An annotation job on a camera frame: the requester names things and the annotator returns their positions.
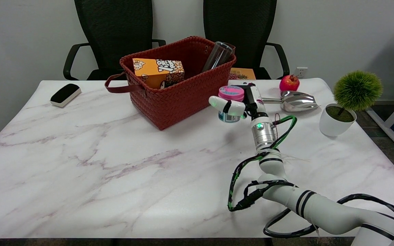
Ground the orange box behind basket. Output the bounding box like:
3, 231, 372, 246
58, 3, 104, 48
229, 68, 257, 80

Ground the red woven basket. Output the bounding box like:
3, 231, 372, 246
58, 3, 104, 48
105, 36, 237, 131

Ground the clear glass tumbler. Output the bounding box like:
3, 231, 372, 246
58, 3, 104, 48
202, 41, 234, 73

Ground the red pomegranate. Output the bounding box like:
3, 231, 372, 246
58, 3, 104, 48
279, 74, 300, 95

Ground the green ball plant white pot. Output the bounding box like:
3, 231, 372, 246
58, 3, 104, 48
319, 70, 383, 138

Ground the black sleeved cable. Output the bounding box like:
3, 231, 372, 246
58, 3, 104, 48
263, 193, 394, 238

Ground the pink gum jar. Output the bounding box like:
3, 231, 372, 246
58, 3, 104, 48
218, 85, 245, 123

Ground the orange popcorn box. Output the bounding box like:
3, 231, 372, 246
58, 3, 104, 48
132, 58, 185, 90

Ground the green black cable bundle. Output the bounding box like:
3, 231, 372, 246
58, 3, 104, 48
227, 115, 298, 212

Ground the black mesh office chair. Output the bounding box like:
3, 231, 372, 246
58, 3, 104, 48
203, 0, 290, 80
63, 0, 167, 81

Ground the black white board eraser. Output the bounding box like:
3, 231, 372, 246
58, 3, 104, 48
50, 83, 82, 108

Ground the silver metal scoop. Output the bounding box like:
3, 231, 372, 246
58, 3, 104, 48
261, 91, 320, 112

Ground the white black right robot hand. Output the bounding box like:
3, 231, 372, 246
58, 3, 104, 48
208, 82, 270, 122

